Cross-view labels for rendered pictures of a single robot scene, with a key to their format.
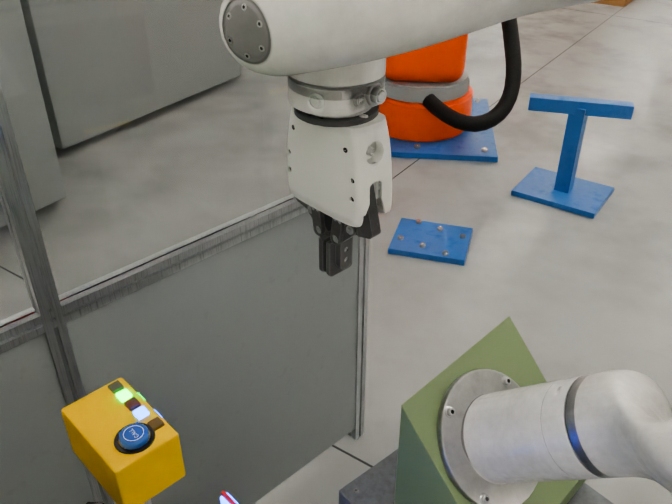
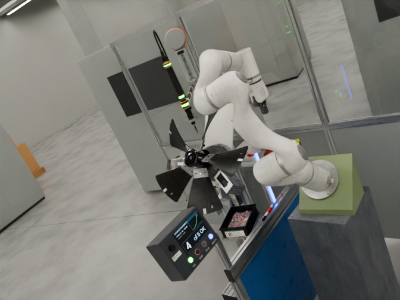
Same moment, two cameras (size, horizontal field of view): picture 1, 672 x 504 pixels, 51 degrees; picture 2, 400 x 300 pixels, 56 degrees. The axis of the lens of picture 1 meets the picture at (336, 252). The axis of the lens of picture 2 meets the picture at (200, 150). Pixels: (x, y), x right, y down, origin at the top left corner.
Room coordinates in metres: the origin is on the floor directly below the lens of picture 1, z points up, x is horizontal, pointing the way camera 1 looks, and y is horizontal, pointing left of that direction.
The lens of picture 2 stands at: (0.21, -1.82, 1.98)
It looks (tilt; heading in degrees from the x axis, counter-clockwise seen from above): 18 degrees down; 90
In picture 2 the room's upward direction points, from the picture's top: 24 degrees counter-clockwise
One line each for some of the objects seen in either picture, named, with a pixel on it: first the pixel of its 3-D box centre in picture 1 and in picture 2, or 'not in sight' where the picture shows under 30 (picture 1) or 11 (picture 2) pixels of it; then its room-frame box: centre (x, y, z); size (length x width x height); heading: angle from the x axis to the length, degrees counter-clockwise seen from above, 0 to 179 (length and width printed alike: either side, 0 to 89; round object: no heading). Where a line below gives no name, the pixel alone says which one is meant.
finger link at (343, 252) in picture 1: (348, 247); (262, 108); (0.57, -0.01, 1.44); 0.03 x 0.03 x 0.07; 44
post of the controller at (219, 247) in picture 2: not in sight; (221, 250); (0.10, -0.26, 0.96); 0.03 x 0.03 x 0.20; 44
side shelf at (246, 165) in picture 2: not in sight; (255, 160); (0.55, 0.83, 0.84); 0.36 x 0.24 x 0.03; 134
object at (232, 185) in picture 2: not in sight; (229, 182); (0.29, 0.35, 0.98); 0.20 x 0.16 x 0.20; 44
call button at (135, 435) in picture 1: (134, 436); not in sight; (0.66, 0.28, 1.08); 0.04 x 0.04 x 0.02
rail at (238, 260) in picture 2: not in sight; (271, 218); (0.41, 0.04, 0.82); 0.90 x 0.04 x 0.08; 44
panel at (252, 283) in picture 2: not in sight; (291, 269); (0.41, 0.04, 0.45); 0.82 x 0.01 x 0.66; 44
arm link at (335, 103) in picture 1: (338, 89); (252, 78); (0.58, 0.00, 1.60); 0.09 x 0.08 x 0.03; 44
